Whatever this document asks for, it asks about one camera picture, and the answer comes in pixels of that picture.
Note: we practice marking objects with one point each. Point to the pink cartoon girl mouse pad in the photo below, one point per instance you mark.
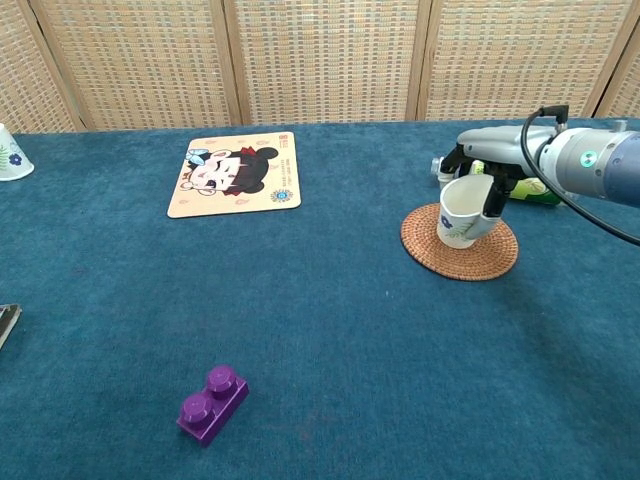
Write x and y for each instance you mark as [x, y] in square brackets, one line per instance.
[235, 175]

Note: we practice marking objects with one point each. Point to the round woven rattan coaster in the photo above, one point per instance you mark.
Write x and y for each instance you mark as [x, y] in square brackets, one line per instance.
[460, 262]

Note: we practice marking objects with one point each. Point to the woven bamboo folding screen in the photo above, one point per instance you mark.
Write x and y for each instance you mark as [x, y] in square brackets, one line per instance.
[320, 55]

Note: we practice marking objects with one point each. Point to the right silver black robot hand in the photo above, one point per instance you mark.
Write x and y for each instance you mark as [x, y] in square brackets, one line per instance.
[505, 145]

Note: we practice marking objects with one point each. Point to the white paper cup blue flower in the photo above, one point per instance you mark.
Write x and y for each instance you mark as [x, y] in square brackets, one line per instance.
[12, 160]
[457, 220]

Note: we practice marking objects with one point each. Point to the green label plastic bottle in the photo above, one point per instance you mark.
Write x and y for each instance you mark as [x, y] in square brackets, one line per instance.
[532, 190]

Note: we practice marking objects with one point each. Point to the purple toy building brick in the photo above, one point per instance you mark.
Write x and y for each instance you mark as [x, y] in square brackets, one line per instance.
[210, 407]

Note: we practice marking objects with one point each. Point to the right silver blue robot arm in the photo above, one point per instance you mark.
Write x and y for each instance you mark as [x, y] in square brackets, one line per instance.
[600, 165]

